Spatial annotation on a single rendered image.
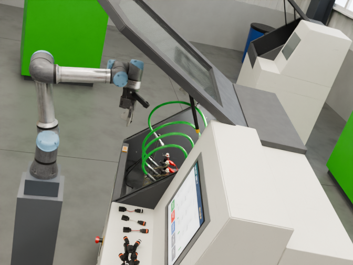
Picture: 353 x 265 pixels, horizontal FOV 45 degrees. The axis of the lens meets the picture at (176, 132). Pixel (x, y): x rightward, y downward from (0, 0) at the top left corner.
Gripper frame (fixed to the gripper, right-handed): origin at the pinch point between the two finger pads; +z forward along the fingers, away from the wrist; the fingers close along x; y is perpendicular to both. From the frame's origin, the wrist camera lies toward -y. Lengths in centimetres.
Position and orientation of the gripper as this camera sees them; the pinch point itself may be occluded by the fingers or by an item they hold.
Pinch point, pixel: (130, 123)
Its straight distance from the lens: 241.3
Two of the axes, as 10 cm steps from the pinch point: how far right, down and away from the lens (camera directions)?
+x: -0.8, 2.1, -9.7
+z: -2.0, 9.5, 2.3
